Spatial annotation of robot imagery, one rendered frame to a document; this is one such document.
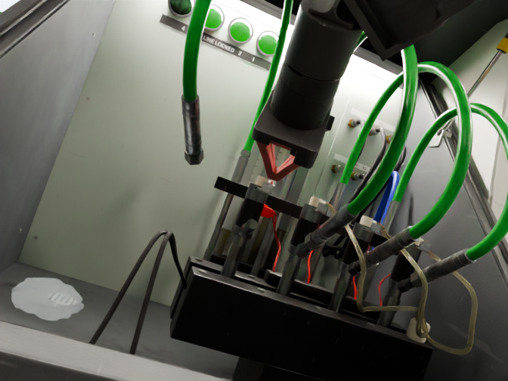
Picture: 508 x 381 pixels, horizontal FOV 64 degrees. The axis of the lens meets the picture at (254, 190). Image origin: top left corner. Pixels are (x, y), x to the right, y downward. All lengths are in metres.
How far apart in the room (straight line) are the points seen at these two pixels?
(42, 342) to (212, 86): 0.61
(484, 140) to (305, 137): 0.45
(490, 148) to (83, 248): 0.73
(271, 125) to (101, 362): 0.24
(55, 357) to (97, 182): 0.54
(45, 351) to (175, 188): 0.54
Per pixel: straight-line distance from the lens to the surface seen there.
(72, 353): 0.31
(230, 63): 0.84
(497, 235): 0.52
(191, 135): 0.45
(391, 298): 0.63
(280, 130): 0.40
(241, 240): 0.53
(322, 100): 0.39
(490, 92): 0.84
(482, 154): 0.78
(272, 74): 0.74
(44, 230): 0.84
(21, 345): 0.31
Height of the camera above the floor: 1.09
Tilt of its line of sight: 1 degrees up
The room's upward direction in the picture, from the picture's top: 20 degrees clockwise
